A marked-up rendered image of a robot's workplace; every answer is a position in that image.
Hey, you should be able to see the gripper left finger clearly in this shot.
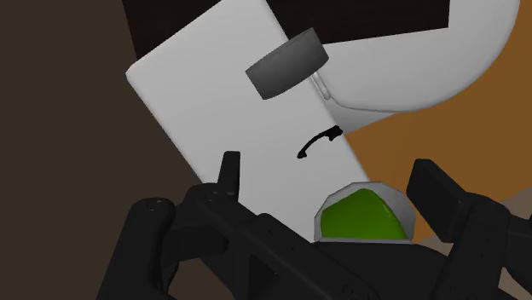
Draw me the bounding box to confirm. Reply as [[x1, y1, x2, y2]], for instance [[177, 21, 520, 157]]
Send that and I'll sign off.
[[95, 150, 377, 300]]

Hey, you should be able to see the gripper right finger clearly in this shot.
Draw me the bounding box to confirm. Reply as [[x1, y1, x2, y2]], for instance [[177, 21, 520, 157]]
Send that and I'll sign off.
[[405, 159, 532, 300]]

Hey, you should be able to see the grey bowl with green filling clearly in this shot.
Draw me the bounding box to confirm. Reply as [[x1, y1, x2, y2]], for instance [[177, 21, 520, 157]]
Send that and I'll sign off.
[[313, 181, 418, 244]]

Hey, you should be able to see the dark grey round puck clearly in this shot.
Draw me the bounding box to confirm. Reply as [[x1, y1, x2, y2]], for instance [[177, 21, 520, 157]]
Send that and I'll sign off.
[[245, 27, 330, 101]]

